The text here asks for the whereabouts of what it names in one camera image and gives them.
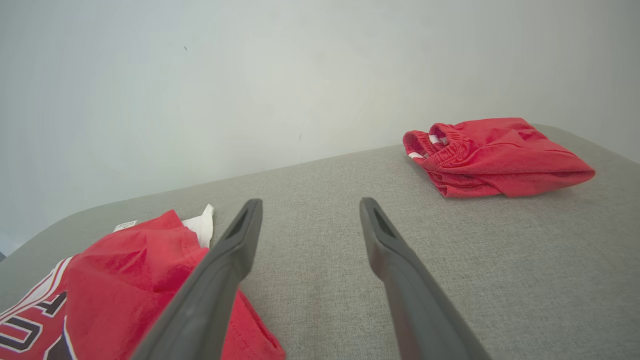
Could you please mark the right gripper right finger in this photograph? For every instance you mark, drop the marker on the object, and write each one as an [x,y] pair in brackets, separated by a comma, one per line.
[415,310]

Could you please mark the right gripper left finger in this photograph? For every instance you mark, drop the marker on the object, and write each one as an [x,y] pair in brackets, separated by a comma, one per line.
[210,295]

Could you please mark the red white basketball jersey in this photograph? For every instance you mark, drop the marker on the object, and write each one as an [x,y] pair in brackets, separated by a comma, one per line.
[115,280]

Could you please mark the red shorts with white stripe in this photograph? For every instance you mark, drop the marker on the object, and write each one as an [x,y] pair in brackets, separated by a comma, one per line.
[500,155]

